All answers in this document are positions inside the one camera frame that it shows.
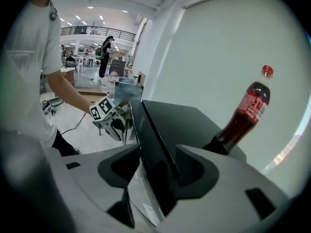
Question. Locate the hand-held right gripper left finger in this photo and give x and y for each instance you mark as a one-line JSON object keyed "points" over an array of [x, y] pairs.
{"points": [[97, 178]]}

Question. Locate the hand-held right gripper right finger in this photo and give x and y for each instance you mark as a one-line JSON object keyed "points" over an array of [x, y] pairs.
{"points": [[218, 190]]}

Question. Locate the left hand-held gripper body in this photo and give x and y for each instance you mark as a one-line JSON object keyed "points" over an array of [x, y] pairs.
{"points": [[102, 109]]}

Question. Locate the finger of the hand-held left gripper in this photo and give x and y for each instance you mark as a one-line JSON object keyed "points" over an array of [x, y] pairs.
{"points": [[116, 130], [122, 109]]}

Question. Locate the large black panel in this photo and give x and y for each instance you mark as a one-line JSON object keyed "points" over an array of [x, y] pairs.
{"points": [[150, 142]]}

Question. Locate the person's left forearm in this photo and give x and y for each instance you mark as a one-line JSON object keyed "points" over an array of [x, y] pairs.
{"points": [[70, 93]]}

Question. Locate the black mini fridge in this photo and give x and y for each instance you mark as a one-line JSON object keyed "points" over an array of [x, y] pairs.
{"points": [[184, 125]]}

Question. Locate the brown wooden step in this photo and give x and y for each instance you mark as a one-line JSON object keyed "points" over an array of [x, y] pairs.
{"points": [[92, 93]]}

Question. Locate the blue grey glass tank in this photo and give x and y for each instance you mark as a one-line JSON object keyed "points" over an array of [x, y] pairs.
{"points": [[128, 91]]}

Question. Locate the cluster of large water bottles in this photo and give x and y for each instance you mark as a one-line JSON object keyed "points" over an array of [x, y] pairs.
{"points": [[109, 84]]}

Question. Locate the dark grey equipment case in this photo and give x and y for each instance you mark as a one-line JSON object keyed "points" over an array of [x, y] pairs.
{"points": [[117, 67]]}

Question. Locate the person's black trousers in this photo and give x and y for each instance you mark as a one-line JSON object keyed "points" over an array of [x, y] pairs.
{"points": [[62, 143]]}

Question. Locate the green backpack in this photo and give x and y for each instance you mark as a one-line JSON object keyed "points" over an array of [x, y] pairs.
{"points": [[98, 53]]}

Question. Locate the black balcony railing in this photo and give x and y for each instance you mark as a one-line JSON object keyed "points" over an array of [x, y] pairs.
{"points": [[97, 31]]}

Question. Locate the cola bottle red cap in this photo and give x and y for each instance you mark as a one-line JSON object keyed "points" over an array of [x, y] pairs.
{"points": [[250, 115]]}

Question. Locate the person's grey shirt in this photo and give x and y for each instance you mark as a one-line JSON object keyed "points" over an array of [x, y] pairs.
{"points": [[26, 69]]}

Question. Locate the row of ceiling lights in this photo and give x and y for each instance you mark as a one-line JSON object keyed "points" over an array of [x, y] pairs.
{"points": [[82, 21]]}

